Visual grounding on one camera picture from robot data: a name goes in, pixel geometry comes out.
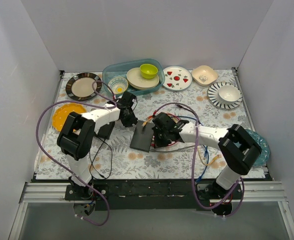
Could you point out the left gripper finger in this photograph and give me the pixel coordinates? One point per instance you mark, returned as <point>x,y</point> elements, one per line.
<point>126,120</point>
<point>131,119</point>

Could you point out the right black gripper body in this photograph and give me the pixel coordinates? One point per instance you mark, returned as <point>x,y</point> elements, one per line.
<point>158,132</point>

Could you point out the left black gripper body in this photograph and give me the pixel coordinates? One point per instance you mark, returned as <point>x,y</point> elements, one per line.
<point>129,118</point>

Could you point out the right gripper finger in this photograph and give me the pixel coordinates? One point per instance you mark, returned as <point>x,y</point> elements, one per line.
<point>157,137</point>
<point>170,138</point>

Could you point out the black network switch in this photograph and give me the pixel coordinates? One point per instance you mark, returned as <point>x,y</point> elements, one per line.
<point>142,137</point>

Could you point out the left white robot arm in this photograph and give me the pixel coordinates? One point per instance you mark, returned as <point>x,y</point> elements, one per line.
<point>76,137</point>

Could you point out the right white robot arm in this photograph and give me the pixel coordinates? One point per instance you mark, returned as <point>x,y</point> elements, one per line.
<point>238,148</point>

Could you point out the floral table mat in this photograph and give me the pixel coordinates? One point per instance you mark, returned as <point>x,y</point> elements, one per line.
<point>116,160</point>

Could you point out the blue patterned small bowl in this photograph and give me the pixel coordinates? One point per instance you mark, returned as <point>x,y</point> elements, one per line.
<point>118,85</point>

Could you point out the beige plate stack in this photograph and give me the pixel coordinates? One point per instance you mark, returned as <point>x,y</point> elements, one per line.
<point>136,79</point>

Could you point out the black power adapter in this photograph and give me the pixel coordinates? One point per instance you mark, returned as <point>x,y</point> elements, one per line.
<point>105,131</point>

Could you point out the teal plastic basin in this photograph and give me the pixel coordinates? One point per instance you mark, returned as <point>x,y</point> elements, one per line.
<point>121,69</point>

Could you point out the lime green bowl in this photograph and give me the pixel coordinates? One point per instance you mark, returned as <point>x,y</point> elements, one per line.
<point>148,71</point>

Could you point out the white plate red shapes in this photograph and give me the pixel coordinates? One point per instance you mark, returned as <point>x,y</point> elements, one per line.
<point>176,78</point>

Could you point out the brown rimmed plate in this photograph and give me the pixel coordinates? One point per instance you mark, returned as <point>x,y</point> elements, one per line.
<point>83,86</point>

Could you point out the blue striped plate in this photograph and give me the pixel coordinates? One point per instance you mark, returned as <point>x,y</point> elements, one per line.
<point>212,94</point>

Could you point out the beige square panda bowl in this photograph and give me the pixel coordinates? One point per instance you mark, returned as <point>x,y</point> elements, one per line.
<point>204,75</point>

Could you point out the yellow dotted plate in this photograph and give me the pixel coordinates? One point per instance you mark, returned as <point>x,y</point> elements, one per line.
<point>61,114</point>

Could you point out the white bowl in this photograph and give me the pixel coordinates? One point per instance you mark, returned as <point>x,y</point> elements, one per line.
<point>229,94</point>

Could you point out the teal scalloped plate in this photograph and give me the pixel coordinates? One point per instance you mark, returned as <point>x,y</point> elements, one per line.
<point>265,150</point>

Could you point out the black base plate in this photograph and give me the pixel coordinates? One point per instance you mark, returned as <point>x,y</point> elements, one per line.
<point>147,194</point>

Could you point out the aluminium frame rail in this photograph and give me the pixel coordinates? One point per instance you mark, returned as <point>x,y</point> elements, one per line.
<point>253,191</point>

